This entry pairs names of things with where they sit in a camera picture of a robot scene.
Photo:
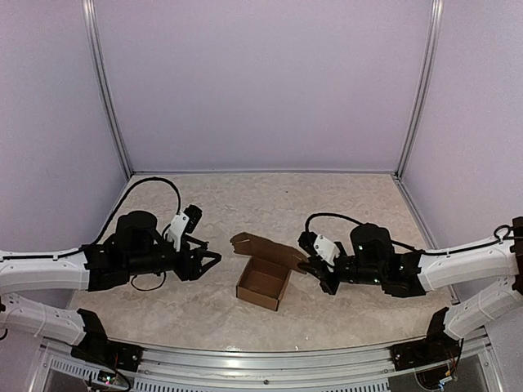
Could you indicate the right aluminium frame post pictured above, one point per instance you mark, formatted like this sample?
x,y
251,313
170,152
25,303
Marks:
x,y
428,60

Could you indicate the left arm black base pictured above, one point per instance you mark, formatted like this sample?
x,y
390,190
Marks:
x,y
96,347

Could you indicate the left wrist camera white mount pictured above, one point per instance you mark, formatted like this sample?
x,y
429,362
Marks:
x,y
183,223

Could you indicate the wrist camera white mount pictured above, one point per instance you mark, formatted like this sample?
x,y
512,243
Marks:
x,y
317,245
183,223

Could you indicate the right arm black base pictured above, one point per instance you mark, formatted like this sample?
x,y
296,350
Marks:
x,y
435,347

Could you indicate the left aluminium frame post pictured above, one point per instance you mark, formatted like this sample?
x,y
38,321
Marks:
x,y
94,43

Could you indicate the brown cardboard box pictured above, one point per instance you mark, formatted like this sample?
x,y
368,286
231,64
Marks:
x,y
267,273

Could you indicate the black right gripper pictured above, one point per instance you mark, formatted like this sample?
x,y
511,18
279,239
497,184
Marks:
x,y
320,273

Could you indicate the aluminium frame post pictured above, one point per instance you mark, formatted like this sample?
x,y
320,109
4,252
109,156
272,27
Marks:
x,y
94,43
428,60

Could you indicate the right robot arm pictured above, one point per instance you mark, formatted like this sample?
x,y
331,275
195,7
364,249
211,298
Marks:
x,y
415,272

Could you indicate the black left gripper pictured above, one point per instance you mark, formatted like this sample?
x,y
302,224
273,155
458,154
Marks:
x,y
185,272

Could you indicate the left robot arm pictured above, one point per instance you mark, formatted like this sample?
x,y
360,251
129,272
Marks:
x,y
135,248

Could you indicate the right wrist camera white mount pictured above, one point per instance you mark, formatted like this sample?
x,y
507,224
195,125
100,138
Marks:
x,y
317,245

